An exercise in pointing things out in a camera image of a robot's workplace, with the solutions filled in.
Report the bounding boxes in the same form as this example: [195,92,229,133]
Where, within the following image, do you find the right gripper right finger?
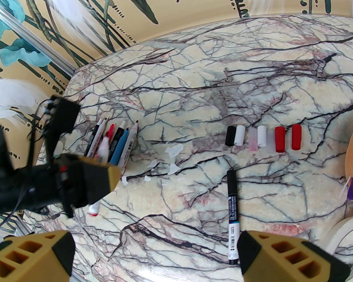
[242,231,352,282]

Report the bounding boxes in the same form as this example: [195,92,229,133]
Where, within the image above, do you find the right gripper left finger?
[0,230,74,282]

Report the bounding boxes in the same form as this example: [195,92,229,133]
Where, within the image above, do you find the white marker with red end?
[87,137,110,216]
[118,120,139,176]

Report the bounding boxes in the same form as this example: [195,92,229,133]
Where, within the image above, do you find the thin black pen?
[85,120,103,158]

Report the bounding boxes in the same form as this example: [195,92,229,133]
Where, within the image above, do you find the black pen with white label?
[106,120,127,164]

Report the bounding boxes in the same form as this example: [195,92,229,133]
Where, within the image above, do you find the thin white pen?
[91,117,108,158]

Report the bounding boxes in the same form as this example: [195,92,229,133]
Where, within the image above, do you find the pink highlighter pen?
[98,123,116,159]

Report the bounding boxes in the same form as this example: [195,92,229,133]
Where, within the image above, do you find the red marker cap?
[275,127,286,153]
[291,124,303,151]

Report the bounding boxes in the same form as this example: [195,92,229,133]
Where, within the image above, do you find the clear pen cap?
[266,128,276,152]

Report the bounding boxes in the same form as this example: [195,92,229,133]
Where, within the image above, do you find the pink translucent pen cap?
[249,128,259,151]

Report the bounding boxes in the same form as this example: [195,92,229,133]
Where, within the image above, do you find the white pen cap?
[234,125,246,146]
[257,125,267,147]

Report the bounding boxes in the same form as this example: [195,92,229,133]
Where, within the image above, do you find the black pen cap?
[225,126,237,147]

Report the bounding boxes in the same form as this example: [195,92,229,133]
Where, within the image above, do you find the large white tape roll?
[327,216,353,282]

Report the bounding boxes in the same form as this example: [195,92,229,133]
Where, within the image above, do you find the black marker with blue band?
[226,169,242,265]

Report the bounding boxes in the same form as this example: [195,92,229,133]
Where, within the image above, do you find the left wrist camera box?
[46,95,81,134]

